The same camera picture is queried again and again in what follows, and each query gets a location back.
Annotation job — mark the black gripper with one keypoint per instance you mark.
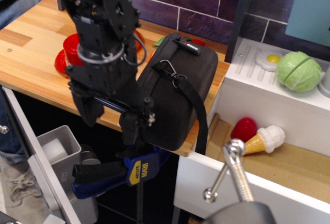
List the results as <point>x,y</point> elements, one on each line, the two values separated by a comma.
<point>110,80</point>

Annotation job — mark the black zipper case bag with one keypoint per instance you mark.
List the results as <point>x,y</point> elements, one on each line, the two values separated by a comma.
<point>178,78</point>

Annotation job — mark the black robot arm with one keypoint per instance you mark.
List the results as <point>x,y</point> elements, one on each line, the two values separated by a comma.
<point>107,47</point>

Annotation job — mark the red toy piece behind bag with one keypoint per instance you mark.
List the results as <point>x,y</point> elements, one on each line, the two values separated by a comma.
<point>199,42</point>

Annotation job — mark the blue Irwin bar clamp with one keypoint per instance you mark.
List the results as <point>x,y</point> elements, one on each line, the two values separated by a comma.
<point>137,164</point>

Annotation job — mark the red toy tomato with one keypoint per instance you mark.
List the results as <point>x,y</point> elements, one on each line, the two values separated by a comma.
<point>60,63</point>

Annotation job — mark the spice jar red lid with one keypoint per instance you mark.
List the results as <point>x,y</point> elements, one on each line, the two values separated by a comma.
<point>70,45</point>

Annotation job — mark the green toy vegetable piece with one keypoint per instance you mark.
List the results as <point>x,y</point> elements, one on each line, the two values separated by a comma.
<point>157,44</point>

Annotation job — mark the grey plastic bin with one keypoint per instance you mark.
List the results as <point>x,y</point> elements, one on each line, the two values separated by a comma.
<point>63,152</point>

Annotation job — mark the grey sneaker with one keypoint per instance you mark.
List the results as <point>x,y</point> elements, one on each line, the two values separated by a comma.
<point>23,197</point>

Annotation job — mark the white toy sink unit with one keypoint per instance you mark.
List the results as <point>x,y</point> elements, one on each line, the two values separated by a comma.
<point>250,91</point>

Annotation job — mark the person in blue jeans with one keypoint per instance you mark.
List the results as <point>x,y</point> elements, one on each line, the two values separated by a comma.
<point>11,148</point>

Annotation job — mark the toy ice cream cone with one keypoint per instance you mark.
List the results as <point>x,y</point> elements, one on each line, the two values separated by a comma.
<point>266,139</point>

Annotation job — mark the toy fried egg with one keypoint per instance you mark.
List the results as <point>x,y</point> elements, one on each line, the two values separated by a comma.
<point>268,60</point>

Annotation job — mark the green toy cabbage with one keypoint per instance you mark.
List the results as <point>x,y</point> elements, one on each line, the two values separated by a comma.
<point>298,72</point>

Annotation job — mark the white open drawer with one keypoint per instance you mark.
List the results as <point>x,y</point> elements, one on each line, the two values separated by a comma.
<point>292,181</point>

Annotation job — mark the dark grey shelf post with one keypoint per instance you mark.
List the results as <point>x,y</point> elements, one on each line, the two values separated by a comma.
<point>235,38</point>

